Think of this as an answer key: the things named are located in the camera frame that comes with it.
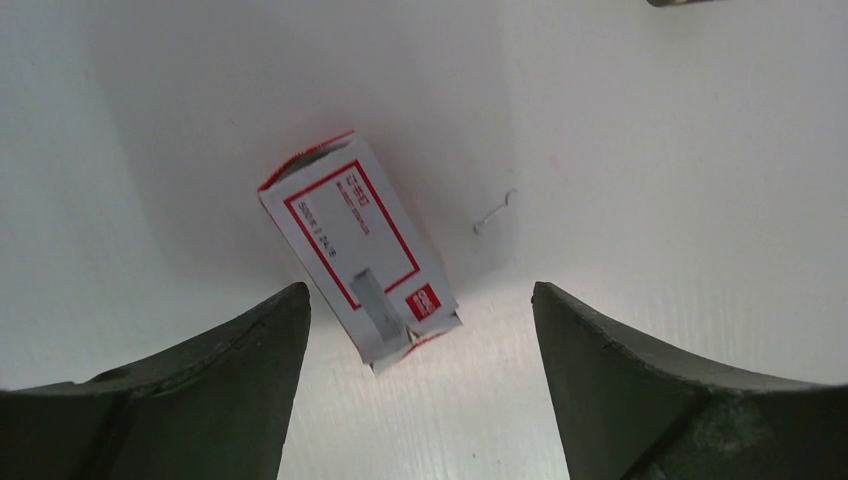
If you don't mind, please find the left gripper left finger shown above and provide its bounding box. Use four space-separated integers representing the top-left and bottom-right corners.
1 282 311 479

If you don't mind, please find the loose bent metal staple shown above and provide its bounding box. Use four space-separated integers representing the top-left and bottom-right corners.
472 188 518 235

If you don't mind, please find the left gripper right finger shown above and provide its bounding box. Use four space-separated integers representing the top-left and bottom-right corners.
532 282 847 479

